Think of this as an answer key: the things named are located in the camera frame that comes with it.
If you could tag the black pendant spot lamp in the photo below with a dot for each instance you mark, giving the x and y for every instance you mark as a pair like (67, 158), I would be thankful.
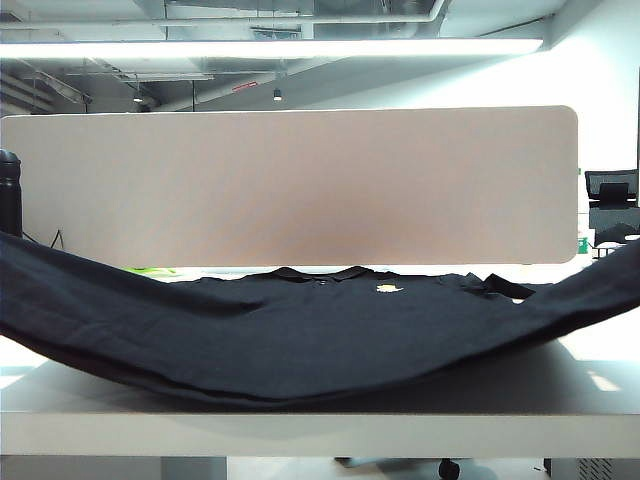
(277, 95)
(138, 99)

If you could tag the grey perforated cabinet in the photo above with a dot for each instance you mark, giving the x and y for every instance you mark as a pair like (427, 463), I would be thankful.
(600, 470)

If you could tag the green plastic packet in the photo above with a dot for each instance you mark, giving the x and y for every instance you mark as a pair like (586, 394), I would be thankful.
(160, 271)

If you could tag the black mesh office chair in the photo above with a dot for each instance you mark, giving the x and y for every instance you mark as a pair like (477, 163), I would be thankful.
(612, 192)

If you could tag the small green sign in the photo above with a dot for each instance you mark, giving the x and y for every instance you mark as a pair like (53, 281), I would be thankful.
(583, 245)

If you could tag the long ceiling light bar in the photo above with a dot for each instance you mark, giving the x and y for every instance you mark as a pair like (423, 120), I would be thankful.
(250, 48)

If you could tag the grey desk leg panel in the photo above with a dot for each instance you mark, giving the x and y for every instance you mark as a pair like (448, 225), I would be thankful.
(195, 470)

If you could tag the white ceiling duct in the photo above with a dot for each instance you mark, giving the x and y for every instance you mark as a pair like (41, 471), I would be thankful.
(300, 19)

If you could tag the red ceiling sign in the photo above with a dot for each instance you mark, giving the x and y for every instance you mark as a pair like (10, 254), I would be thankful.
(245, 86)

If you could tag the beige desk divider panel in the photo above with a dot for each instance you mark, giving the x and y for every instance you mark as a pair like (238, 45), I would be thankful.
(300, 185)

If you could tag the black polo shirt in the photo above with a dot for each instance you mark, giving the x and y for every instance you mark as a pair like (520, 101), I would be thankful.
(320, 340)

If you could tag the black water bottle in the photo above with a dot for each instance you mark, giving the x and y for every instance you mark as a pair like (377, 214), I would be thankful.
(10, 200)

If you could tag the black chair base with caster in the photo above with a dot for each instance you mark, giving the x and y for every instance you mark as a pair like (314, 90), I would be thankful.
(449, 470)

